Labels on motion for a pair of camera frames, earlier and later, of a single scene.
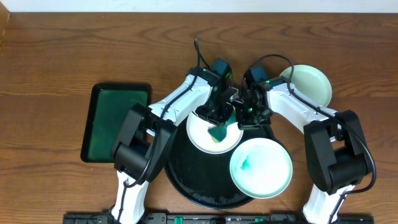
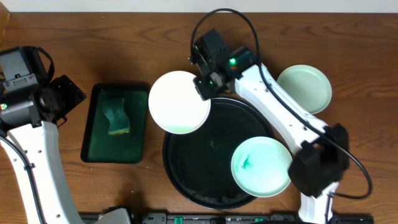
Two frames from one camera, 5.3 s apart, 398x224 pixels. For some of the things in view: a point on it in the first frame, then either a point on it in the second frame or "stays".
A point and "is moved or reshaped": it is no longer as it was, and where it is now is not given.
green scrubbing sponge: x=219 y=133 -> x=115 y=111
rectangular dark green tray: x=109 y=104 stays
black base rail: x=216 y=218 stays
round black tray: x=204 y=179 stays
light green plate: x=311 y=83 stays
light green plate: x=260 y=168 stays
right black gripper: x=247 y=124 -> x=206 y=93
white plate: x=198 y=135 is moved or reshaped
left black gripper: x=213 y=115 -> x=69 y=93
